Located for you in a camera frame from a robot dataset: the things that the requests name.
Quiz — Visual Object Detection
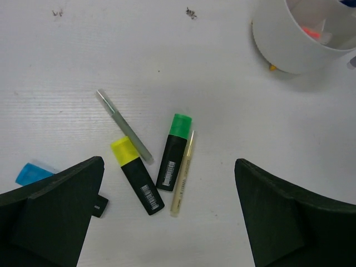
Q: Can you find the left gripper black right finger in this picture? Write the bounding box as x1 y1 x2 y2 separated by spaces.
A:
234 159 355 266

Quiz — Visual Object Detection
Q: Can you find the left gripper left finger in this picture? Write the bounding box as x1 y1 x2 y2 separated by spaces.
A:
1 156 105 266

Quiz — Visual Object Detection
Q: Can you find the pale yellow gel pen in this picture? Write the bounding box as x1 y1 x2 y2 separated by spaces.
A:
170 130 196 217

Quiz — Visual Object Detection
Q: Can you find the grey clear pen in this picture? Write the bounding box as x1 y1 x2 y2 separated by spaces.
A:
95 89 154 164

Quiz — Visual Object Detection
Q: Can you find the orange gel pen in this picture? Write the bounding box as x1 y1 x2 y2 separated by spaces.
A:
301 20 332 46

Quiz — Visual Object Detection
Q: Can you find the blue black highlighter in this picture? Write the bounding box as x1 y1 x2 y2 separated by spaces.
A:
16 161 109 218

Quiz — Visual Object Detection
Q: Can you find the yellow black highlighter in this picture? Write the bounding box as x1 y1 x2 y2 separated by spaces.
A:
110 136 165 215

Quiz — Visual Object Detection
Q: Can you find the green black highlighter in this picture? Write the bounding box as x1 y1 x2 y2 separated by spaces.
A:
156 113 192 192

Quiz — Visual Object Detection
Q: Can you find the white round compartment container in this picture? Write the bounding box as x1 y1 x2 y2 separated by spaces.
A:
252 1 355 75

